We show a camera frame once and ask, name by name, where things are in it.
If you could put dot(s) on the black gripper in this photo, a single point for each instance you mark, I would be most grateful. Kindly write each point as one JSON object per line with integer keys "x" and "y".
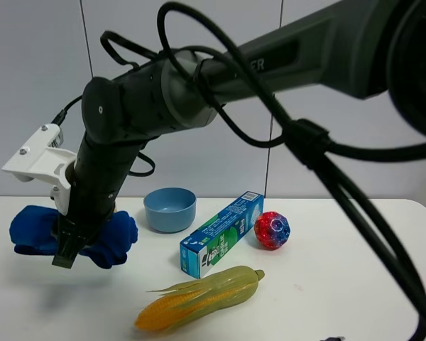
{"x": 98, "y": 175}

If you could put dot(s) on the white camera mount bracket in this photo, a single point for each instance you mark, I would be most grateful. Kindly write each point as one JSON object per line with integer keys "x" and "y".
{"x": 42, "y": 158}

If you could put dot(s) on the red blue galaxy ball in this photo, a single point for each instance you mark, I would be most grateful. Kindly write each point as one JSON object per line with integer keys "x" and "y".
{"x": 272, "y": 230}

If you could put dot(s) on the blue plastic bowl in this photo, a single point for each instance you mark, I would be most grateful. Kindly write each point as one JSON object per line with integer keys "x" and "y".
{"x": 170, "y": 210}

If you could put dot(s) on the toy corn cob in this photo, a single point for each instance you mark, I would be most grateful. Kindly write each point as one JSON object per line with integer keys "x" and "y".
{"x": 186, "y": 302}

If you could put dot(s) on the blue cloth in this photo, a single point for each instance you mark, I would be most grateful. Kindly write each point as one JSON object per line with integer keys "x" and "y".
{"x": 30, "y": 232}

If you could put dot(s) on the green blue toothpaste box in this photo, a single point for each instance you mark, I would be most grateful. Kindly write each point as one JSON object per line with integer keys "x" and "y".
{"x": 204, "y": 247}

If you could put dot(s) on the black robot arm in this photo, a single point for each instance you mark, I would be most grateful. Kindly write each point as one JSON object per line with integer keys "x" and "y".
{"x": 359, "y": 48}

